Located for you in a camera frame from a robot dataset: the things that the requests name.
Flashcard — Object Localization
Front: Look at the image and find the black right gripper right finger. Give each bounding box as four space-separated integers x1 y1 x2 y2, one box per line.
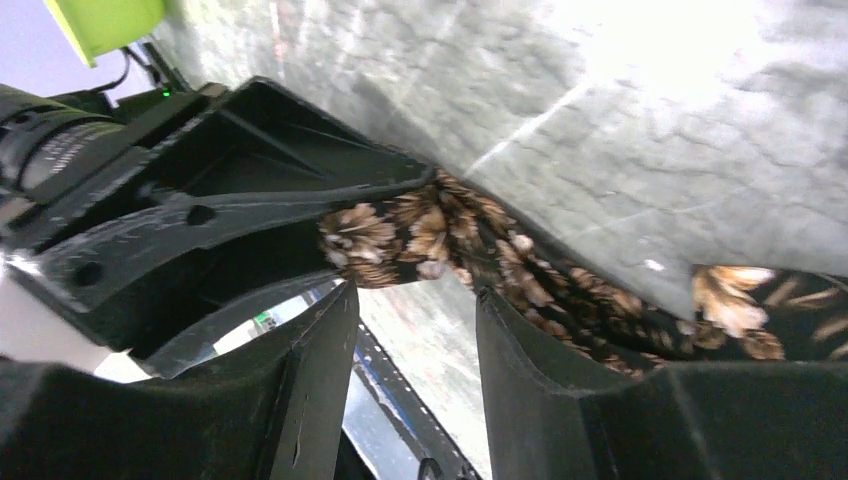
476 289 847 479

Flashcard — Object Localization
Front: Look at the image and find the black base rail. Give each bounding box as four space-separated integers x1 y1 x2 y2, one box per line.
340 324 481 479

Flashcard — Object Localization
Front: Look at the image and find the green plastic basin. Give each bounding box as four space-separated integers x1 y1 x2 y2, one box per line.
44 0 166 68

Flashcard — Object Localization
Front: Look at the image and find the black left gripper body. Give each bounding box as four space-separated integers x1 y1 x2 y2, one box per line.
1 84 229 255

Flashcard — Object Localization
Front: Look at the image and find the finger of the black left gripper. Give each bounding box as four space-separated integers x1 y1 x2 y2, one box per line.
129 221 338 378
6 77 434 312

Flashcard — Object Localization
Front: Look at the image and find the brown floral tie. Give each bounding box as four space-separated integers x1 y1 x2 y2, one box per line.
318 171 847 377

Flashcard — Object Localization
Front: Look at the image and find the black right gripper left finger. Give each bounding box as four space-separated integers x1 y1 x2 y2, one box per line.
1 282 359 479

